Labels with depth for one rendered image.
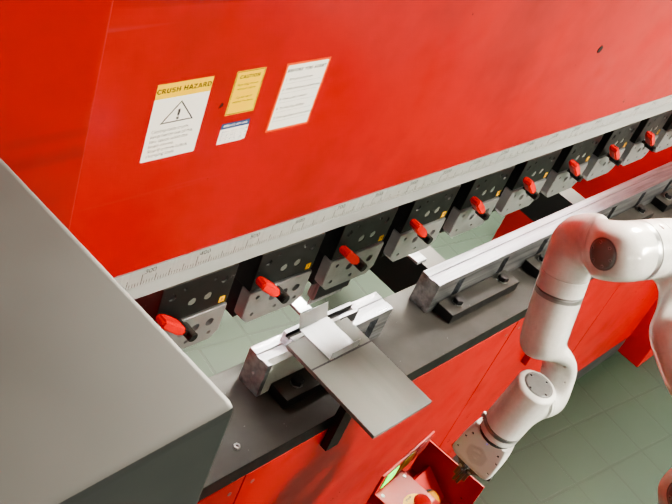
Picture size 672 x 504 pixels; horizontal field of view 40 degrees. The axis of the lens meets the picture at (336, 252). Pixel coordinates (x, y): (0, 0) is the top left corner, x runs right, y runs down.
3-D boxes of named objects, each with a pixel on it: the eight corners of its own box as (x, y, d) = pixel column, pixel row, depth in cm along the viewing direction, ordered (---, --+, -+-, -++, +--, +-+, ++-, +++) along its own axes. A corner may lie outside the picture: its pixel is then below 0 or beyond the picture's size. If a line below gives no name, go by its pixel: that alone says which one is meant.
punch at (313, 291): (310, 308, 185) (324, 274, 179) (303, 301, 186) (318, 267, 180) (344, 293, 192) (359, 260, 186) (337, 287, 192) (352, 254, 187)
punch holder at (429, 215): (387, 264, 188) (417, 202, 178) (359, 238, 191) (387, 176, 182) (432, 245, 198) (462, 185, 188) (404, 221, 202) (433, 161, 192)
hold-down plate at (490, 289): (448, 324, 228) (453, 316, 227) (433, 310, 231) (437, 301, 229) (515, 289, 249) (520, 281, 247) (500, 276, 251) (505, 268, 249)
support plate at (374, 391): (372, 439, 176) (374, 436, 175) (285, 347, 187) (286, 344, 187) (430, 404, 188) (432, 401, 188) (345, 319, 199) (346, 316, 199)
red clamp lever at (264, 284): (269, 283, 149) (291, 297, 158) (254, 267, 151) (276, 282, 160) (262, 291, 149) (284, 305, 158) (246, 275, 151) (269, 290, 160)
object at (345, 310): (289, 350, 190) (293, 340, 188) (279, 340, 191) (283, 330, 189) (354, 320, 203) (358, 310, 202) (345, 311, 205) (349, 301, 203)
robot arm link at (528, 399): (509, 401, 190) (478, 411, 185) (543, 362, 182) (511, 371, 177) (533, 434, 186) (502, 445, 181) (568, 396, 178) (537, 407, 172)
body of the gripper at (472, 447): (471, 420, 185) (446, 450, 192) (509, 456, 182) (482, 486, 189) (489, 403, 191) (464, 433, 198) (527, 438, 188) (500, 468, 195)
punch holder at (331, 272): (318, 293, 174) (346, 227, 164) (289, 264, 178) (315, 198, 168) (370, 271, 184) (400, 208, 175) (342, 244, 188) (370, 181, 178)
